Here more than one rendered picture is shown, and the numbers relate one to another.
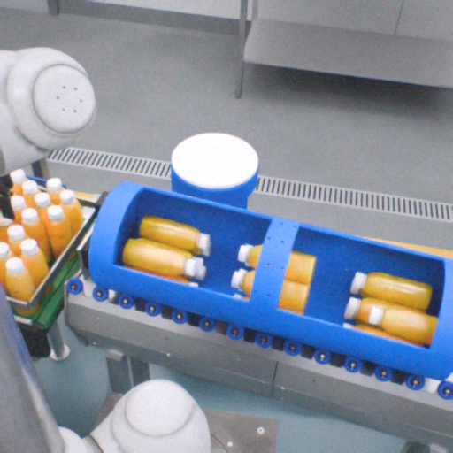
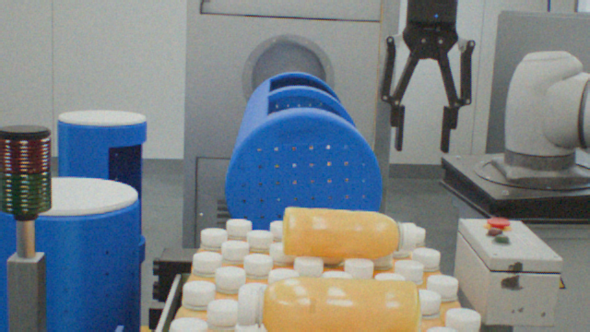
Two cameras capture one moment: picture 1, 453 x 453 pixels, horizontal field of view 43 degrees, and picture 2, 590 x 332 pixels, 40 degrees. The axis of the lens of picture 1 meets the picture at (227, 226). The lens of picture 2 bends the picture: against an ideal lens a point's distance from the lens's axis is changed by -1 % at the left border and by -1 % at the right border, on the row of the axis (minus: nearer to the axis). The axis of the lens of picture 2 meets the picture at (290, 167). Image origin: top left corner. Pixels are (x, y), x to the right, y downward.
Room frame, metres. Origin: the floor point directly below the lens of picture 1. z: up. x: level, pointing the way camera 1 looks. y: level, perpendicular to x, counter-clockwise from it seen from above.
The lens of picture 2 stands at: (1.46, 1.65, 1.42)
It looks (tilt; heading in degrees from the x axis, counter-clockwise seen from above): 11 degrees down; 254
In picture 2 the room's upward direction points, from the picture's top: 3 degrees clockwise
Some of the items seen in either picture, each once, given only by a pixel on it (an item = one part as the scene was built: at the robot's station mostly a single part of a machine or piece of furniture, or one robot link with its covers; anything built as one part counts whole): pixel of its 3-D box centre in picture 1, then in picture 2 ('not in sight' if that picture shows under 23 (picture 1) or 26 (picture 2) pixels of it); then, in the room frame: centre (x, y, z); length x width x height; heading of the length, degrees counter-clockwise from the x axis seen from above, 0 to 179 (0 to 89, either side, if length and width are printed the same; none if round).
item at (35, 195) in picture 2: not in sight; (25, 189); (1.51, 0.65, 1.18); 0.06 x 0.06 x 0.05
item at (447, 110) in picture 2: not in sight; (445, 129); (0.90, 0.54, 1.24); 0.03 x 0.01 x 0.07; 76
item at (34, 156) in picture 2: not in sight; (24, 152); (1.51, 0.65, 1.23); 0.06 x 0.06 x 0.04
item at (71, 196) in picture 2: (215, 159); (66, 195); (1.46, 0.05, 1.03); 0.28 x 0.28 x 0.01
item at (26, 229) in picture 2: not in sight; (25, 193); (1.51, 0.65, 1.18); 0.06 x 0.06 x 0.16
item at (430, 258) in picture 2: not in sight; (426, 257); (0.96, 0.64, 1.07); 0.04 x 0.04 x 0.02
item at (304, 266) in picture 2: not in sight; (308, 266); (1.14, 0.66, 1.07); 0.04 x 0.04 x 0.02
